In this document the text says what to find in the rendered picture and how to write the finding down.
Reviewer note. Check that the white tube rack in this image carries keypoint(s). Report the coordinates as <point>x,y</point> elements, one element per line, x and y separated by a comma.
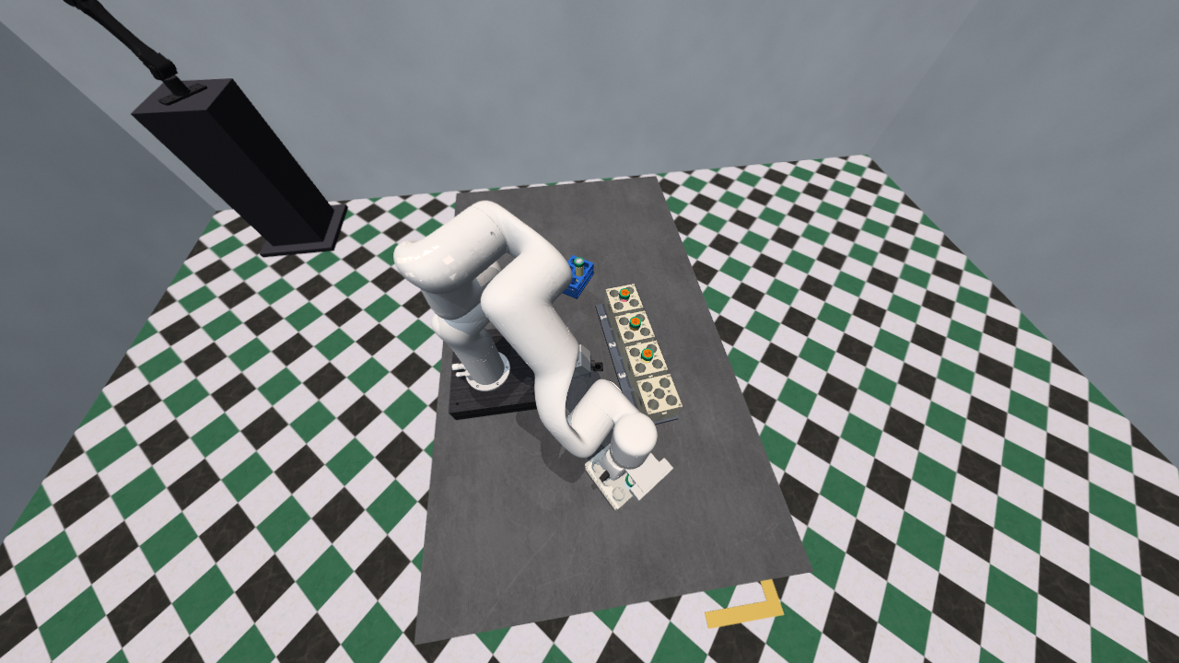
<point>617,491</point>

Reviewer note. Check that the blue tube rack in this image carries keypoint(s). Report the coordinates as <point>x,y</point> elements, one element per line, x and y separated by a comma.
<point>575,288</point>

